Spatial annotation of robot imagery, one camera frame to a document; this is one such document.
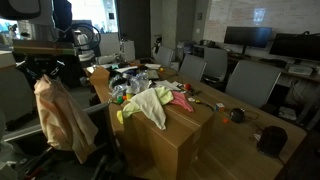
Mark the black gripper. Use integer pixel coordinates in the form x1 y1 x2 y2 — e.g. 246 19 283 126
14 54 66 80

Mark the peach cloth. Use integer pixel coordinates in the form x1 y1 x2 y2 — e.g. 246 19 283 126
33 73 99 164

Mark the white terry towel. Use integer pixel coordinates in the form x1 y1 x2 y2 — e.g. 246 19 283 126
131 87 168 131

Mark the light green cloth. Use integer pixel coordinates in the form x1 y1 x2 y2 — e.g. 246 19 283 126
121 85 174 119

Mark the white office chair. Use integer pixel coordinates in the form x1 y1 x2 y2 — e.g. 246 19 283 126
76 33 98 64

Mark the grey office chair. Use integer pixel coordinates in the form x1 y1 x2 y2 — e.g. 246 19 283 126
154 45 175 68
202 47 229 84
225 59 283 109
179 54 207 83
0 101 124 180

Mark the large brown cardboard box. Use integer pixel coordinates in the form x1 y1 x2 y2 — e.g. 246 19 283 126
120 96 216 180

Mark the white box under desk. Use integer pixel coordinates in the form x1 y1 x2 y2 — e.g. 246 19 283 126
278 105 298 121

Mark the grey cabinet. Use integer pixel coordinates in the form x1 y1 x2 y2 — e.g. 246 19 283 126
0 49 38 124

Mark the small brown cardboard piece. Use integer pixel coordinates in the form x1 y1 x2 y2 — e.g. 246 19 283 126
89 65 111 87

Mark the white cabinet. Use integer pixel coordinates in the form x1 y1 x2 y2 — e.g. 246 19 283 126
99 32 136 64

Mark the white bottle yellow label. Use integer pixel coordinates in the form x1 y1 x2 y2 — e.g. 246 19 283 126
125 85 135 102

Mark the yellow cloth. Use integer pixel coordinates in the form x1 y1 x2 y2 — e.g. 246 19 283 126
116 109 125 125

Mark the clear plastic bags pile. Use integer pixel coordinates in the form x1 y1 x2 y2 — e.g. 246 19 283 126
109 70 151 100

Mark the white papers stack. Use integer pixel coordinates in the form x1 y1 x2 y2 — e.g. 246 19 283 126
153 79 183 92

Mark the pink cloth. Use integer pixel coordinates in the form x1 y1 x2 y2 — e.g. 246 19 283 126
169 90 195 113

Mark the Rubik's cube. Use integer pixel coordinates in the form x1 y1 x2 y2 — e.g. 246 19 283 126
214 102 226 113

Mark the small black round speaker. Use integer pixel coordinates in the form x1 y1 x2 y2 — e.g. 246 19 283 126
229 107 247 124

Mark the black computer monitor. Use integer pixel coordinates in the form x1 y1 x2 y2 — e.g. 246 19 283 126
269 31 320 62
223 26 273 56

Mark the black cylinder speaker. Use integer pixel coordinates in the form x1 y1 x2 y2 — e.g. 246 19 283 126
256 125 289 158

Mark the white desk device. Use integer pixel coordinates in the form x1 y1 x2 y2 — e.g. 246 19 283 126
287 63 314 76

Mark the wrist mounted camera bar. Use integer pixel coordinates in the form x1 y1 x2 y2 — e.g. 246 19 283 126
12 39 77 57

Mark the yellow handled tool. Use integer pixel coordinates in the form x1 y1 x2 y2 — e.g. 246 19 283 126
194 98 216 112

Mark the thin black speaker cable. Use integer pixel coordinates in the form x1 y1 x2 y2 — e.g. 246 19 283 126
244 109 264 141

